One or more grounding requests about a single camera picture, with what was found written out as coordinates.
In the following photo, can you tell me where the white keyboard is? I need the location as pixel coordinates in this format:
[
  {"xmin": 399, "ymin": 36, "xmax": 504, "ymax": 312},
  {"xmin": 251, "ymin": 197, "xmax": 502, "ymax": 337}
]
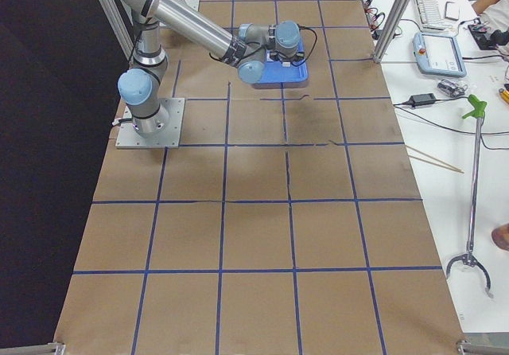
[{"xmin": 414, "ymin": 0, "xmax": 449, "ymax": 33}]

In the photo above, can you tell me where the black power brick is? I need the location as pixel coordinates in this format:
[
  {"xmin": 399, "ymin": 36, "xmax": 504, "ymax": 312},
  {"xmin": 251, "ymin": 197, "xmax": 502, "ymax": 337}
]
[{"xmin": 409, "ymin": 93, "xmax": 437, "ymax": 108}]

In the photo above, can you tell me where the wooden chopstick pair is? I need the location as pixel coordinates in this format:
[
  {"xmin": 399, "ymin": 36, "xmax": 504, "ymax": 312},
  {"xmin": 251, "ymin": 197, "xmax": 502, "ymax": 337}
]
[{"xmin": 405, "ymin": 145, "xmax": 464, "ymax": 174}]

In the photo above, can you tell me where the reacher grabber tool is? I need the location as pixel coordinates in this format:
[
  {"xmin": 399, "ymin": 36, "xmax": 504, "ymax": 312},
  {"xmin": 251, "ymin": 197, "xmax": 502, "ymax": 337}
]
[{"xmin": 445, "ymin": 94, "xmax": 493, "ymax": 298}]

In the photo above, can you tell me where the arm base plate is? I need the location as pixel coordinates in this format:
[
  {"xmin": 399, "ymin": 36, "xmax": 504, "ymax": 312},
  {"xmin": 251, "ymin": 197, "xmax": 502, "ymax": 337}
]
[
  {"xmin": 115, "ymin": 98, "xmax": 185, "ymax": 149},
  {"xmin": 183, "ymin": 0, "xmax": 200, "ymax": 11}
]

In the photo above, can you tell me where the white smartphone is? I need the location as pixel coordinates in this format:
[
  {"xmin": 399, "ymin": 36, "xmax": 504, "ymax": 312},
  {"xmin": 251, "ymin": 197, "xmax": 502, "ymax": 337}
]
[{"xmin": 444, "ymin": 2, "xmax": 460, "ymax": 21}]

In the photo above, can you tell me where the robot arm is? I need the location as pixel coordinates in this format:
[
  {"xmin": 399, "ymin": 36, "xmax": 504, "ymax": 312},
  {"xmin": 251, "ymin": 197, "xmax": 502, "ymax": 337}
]
[{"xmin": 117, "ymin": 0, "xmax": 308, "ymax": 148}]

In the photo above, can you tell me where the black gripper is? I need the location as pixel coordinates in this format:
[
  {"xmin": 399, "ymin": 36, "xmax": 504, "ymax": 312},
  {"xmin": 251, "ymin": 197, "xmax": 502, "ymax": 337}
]
[{"xmin": 268, "ymin": 50, "xmax": 305, "ymax": 65}]

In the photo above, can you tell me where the blue plastic tray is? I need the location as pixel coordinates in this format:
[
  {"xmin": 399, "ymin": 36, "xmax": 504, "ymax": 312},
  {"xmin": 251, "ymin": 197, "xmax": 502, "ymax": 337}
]
[{"xmin": 253, "ymin": 51, "xmax": 309, "ymax": 88}]

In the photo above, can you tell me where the teach pendant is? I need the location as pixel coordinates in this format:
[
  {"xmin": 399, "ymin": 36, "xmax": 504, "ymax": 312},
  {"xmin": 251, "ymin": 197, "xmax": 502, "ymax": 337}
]
[{"xmin": 413, "ymin": 32, "xmax": 467, "ymax": 78}]

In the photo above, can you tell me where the aluminium frame post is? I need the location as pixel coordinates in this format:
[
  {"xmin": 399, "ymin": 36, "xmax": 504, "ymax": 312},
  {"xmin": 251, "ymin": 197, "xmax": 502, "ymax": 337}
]
[{"xmin": 372, "ymin": 0, "xmax": 410, "ymax": 64}]

